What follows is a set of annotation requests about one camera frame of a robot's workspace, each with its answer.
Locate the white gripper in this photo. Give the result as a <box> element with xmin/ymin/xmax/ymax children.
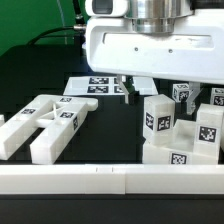
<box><xmin>86</xmin><ymin>15</ymin><xmax>224</xmax><ymax>115</ymax></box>

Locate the white chair seat part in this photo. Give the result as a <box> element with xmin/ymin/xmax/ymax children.
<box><xmin>142</xmin><ymin>119</ymin><xmax>219</xmax><ymax>165</ymax></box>

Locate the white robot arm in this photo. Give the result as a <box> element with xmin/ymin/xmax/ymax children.
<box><xmin>85</xmin><ymin>0</ymin><xmax>224</xmax><ymax>114</ymax></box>

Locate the white part left edge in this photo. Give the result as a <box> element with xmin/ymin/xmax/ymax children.
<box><xmin>0</xmin><ymin>115</ymin><xmax>5</xmax><ymax>128</ymax></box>

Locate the white marker base plate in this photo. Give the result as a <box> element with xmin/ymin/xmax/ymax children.
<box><xmin>64</xmin><ymin>76</ymin><xmax>158</xmax><ymax>96</ymax></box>

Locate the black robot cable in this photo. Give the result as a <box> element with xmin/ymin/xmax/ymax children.
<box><xmin>27</xmin><ymin>0</ymin><xmax>88</xmax><ymax>46</ymax></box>

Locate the white chair back frame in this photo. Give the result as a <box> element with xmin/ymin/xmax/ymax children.
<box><xmin>0</xmin><ymin>94</ymin><xmax>98</xmax><ymax>165</ymax></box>

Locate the white front barrier rail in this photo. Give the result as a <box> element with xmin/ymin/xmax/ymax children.
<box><xmin>0</xmin><ymin>164</ymin><xmax>224</xmax><ymax>194</ymax></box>

